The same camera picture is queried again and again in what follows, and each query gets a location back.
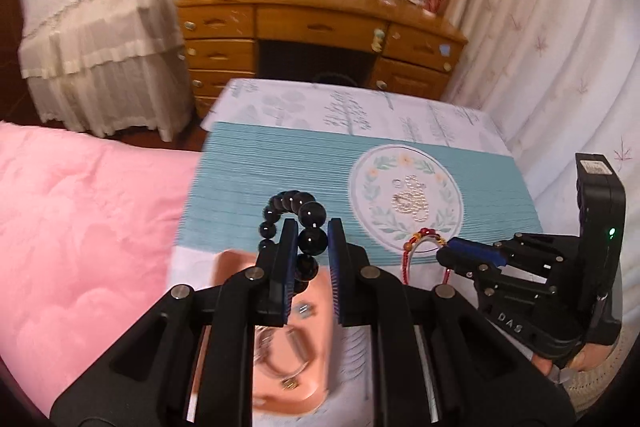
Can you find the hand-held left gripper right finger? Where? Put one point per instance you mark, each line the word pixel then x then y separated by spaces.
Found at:
pixel 337 272

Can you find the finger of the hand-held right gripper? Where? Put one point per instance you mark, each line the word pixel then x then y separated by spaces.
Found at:
pixel 475 251
pixel 470 272

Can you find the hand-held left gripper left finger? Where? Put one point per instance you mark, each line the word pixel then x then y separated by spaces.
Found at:
pixel 287 272

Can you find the peach plastic box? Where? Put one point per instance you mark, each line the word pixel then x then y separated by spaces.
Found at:
pixel 310 357

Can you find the person's right hand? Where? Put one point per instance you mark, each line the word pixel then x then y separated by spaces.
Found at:
pixel 595 356

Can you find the tree print tablecloth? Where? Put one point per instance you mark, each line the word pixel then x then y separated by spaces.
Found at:
pixel 300 107

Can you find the white leaf print curtain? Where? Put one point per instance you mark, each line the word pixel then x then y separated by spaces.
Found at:
pixel 550 57

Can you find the pink quilted blanket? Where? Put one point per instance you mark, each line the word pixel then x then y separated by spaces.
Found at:
pixel 75 232

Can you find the wooden desk with drawers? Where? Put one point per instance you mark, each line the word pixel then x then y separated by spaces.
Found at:
pixel 320 24

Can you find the white lace furniture cover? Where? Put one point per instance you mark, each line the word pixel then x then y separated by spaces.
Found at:
pixel 100 7

